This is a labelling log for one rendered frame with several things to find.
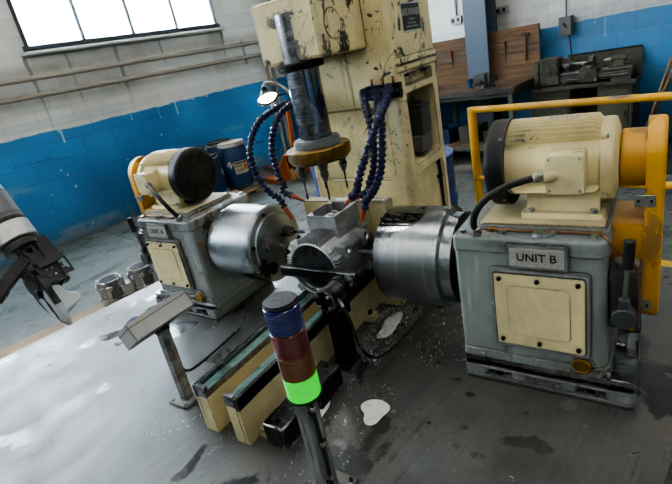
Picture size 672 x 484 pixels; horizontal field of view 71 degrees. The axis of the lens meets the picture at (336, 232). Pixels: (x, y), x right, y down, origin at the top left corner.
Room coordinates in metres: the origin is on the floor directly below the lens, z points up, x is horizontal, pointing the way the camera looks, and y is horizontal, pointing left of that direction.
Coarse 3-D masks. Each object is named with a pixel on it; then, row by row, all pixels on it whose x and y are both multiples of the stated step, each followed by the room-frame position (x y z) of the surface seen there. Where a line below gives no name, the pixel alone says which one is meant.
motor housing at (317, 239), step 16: (304, 240) 1.21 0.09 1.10; (320, 240) 1.20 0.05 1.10; (336, 240) 1.23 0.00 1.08; (352, 240) 1.24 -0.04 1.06; (368, 240) 1.29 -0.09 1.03; (304, 256) 1.30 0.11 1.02; (320, 256) 1.35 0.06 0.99; (336, 256) 1.18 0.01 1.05; (352, 256) 1.22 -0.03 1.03; (320, 288) 1.23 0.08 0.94
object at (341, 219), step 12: (324, 204) 1.37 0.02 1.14; (336, 204) 1.37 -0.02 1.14; (348, 204) 1.33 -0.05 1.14; (312, 216) 1.29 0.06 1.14; (324, 216) 1.26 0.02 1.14; (336, 216) 1.25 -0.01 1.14; (348, 216) 1.29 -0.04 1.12; (312, 228) 1.29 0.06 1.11; (336, 228) 1.24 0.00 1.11; (348, 228) 1.28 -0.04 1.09
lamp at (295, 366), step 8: (280, 360) 0.65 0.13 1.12; (296, 360) 0.65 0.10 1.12; (304, 360) 0.65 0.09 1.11; (312, 360) 0.67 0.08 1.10; (280, 368) 0.66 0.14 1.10; (288, 368) 0.65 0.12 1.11; (296, 368) 0.65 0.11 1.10; (304, 368) 0.65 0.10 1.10; (312, 368) 0.66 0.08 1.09; (288, 376) 0.65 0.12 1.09; (296, 376) 0.65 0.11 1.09; (304, 376) 0.65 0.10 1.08
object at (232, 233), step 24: (216, 216) 1.49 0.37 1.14; (240, 216) 1.41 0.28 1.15; (264, 216) 1.39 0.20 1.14; (216, 240) 1.41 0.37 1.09; (240, 240) 1.34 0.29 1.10; (264, 240) 1.36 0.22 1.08; (288, 240) 1.45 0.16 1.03; (216, 264) 1.44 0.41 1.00; (240, 264) 1.35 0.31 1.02; (264, 264) 1.35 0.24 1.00
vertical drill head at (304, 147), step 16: (288, 16) 1.27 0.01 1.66; (288, 32) 1.28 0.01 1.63; (288, 48) 1.28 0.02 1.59; (288, 80) 1.30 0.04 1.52; (304, 80) 1.27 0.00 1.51; (320, 80) 1.30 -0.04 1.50; (304, 96) 1.27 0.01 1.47; (320, 96) 1.29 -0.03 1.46; (304, 112) 1.28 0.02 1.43; (320, 112) 1.28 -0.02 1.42; (304, 128) 1.28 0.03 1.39; (320, 128) 1.28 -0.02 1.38; (304, 144) 1.26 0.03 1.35; (320, 144) 1.25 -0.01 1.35; (336, 144) 1.27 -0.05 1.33; (288, 160) 1.30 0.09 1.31; (304, 160) 1.24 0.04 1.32; (320, 160) 1.23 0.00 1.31; (336, 160) 1.25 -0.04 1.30; (304, 176) 1.29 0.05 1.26
